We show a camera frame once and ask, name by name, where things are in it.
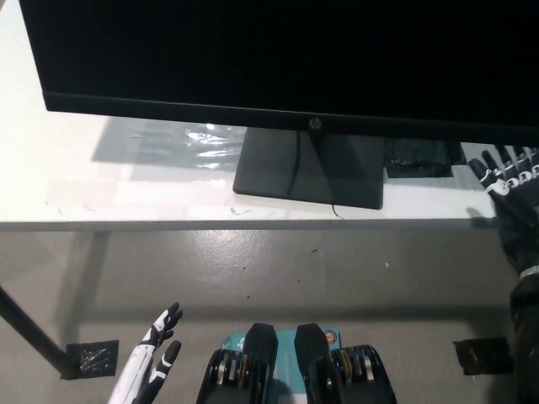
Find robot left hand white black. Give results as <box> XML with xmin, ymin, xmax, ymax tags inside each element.
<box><xmin>108</xmin><ymin>301</ymin><xmax>184</xmax><ymax>404</ymax></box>

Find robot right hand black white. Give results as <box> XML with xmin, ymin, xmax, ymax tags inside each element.
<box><xmin>465</xmin><ymin>145</ymin><xmax>539</xmax><ymax>274</ymax></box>

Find black HP computer monitor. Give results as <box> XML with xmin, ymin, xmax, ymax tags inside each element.
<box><xmin>19</xmin><ymin>0</ymin><xmax>539</xmax><ymax>210</ymax></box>

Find robot torso black teal blocks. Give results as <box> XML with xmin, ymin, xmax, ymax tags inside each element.
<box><xmin>197</xmin><ymin>322</ymin><xmax>399</xmax><ymax>404</ymax></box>

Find black floor tape patch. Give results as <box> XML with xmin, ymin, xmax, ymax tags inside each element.
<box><xmin>66</xmin><ymin>339</ymin><xmax>120</xmax><ymax>378</ymax></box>
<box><xmin>453</xmin><ymin>337</ymin><xmax>515</xmax><ymax>376</ymax></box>

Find black plastic bag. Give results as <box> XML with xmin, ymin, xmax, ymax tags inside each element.
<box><xmin>383</xmin><ymin>138</ymin><xmax>464</xmax><ymax>180</ymax></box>

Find black metal stand leg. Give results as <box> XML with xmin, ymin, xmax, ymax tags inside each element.
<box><xmin>0</xmin><ymin>285</ymin><xmax>79</xmax><ymax>379</ymax></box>

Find clear plastic bag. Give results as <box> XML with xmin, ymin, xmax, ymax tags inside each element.
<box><xmin>133</xmin><ymin>121</ymin><xmax>249</xmax><ymax>171</ymax></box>

